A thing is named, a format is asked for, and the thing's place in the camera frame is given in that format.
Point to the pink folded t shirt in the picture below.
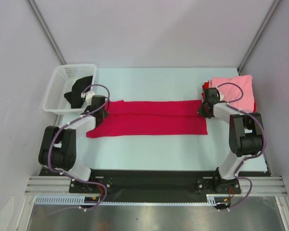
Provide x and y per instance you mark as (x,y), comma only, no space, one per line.
(237,91)

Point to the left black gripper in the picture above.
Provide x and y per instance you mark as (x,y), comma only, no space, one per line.
(105,113)

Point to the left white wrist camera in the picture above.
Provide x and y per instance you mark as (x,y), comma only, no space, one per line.
(87,97)

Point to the black t shirt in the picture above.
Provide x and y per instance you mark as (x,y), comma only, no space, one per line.
(74,96)

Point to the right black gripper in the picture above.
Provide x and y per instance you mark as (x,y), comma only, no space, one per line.
(203,110)

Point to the red folded t shirt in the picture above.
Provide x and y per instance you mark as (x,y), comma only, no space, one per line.
(208,84)

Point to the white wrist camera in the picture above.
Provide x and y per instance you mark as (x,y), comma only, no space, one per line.
(87,97)
(221,96)

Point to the right corner aluminium post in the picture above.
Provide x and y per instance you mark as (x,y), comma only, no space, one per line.
(259,33)

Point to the corner aluminium post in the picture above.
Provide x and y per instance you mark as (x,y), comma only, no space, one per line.
(259,33)
(46,31)

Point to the magenta t shirt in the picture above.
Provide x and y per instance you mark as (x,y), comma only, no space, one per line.
(147,118)

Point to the left corner aluminium post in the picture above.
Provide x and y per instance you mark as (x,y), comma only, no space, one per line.
(46,31)

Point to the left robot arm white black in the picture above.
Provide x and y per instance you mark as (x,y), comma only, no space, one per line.
(59,149)

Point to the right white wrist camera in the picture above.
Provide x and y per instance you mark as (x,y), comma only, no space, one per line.
(221,96)

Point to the white slotted cable duct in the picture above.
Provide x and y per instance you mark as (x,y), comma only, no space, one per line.
(84,200)

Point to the aluminium frame rail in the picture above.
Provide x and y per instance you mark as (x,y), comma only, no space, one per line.
(54,185)

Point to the white plastic basket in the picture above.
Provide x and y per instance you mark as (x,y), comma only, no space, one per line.
(61,82)

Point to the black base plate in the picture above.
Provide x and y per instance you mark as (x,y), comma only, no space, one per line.
(154,186)

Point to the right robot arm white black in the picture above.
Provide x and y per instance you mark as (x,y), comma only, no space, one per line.
(246,138)

